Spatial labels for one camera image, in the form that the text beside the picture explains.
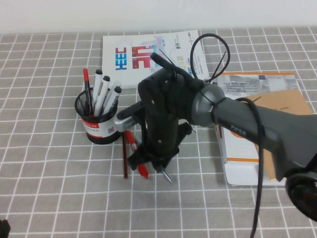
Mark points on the white marker with white end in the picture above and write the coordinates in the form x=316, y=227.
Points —
x=114, y=83

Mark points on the white marker with black cap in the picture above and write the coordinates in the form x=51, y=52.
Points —
x=102, y=94
x=112, y=99
x=97, y=84

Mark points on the grey translucent pen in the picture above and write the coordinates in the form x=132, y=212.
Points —
x=168, y=176

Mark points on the thin colourful magazine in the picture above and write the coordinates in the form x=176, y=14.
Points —
x=218, y=130

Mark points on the red and black pencil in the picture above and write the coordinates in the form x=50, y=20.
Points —
x=125, y=158

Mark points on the red gel pen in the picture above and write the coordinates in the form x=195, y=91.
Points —
x=131, y=141

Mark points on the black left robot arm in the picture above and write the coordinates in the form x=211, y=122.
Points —
x=3, y=229

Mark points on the white booklet under stack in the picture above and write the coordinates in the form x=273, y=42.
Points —
x=237, y=173

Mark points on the red pen with black barrel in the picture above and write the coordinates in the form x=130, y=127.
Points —
x=86, y=84

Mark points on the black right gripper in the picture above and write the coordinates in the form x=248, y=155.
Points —
x=161, y=111

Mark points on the brown classic note notebook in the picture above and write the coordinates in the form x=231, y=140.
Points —
x=284, y=101

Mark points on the black mesh pen holder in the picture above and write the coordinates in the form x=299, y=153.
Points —
x=96, y=129

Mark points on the white HEEC book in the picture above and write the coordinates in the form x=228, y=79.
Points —
x=114, y=49

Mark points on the white and orange book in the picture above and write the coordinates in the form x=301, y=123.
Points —
x=247, y=81

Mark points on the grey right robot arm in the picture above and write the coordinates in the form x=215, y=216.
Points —
x=247, y=124

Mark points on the black zip tie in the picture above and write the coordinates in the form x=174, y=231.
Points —
x=210, y=104

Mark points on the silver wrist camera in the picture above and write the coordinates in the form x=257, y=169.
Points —
x=125, y=121

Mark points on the grey checkered tablecloth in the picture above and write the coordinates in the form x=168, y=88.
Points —
x=49, y=198

